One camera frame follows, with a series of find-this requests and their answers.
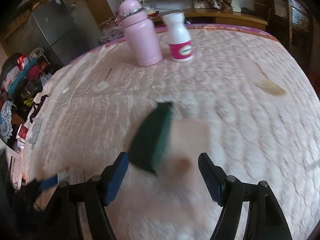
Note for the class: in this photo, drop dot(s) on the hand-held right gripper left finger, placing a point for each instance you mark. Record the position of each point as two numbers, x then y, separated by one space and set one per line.
116 180

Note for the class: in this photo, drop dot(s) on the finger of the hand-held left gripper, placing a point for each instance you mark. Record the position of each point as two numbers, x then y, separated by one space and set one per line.
50 182

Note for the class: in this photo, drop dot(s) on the grey refrigerator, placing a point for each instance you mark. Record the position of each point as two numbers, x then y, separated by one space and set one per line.
57 30

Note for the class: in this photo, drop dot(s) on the white pill bottle pink label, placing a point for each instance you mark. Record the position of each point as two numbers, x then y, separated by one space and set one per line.
178 35

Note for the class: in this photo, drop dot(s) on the patterned cloth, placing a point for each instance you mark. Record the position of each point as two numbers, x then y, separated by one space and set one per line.
111 31

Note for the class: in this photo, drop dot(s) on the white box with green side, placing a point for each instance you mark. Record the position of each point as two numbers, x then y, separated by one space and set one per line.
150 140

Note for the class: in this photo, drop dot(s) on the white lace cloth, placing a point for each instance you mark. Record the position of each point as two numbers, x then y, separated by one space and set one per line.
6 120

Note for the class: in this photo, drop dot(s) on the wooden bed frame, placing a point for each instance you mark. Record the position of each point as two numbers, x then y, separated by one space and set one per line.
225 17

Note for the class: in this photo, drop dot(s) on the white paper scrap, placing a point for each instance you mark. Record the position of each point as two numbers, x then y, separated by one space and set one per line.
102 86

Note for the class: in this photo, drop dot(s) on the pink quilted tablecloth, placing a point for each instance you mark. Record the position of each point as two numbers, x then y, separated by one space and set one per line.
225 105

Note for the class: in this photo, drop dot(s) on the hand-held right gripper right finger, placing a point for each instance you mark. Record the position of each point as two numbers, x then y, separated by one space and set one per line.
210 177

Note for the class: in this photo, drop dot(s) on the tan paper scrap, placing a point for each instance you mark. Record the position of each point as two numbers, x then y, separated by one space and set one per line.
271 88

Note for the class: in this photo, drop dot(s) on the pile of clothes and bags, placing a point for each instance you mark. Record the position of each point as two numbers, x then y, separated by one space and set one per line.
27 75

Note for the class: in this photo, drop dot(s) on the grey cloth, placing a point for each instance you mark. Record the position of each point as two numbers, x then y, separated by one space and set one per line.
35 130

